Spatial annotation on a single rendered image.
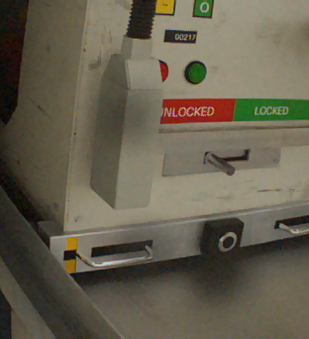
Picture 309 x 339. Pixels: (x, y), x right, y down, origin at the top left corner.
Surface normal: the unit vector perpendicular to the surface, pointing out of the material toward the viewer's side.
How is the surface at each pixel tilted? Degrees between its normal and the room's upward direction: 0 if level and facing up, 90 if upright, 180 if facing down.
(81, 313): 90
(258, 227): 90
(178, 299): 0
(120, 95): 90
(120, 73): 90
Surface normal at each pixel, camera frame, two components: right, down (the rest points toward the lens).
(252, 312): 0.12, -0.93
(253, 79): 0.48, 0.36
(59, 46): -0.87, 0.07
